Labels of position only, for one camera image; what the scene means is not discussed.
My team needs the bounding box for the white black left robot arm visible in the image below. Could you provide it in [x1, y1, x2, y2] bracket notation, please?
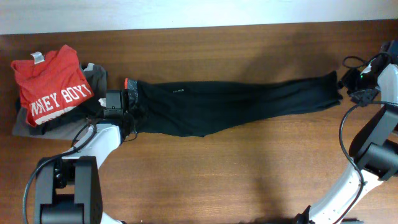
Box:
[22, 109, 135, 223]

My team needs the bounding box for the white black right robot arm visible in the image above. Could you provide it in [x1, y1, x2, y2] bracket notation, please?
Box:
[293, 63, 397, 224]

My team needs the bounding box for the red printed t-shirt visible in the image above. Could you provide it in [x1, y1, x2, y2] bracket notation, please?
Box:
[11, 45, 94, 127]

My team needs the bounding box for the black leggings red waistband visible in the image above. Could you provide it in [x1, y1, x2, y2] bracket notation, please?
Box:
[124, 72, 343, 137]

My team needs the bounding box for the grey folded garment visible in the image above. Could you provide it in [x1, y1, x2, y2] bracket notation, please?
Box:
[11, 62, 109, 141]

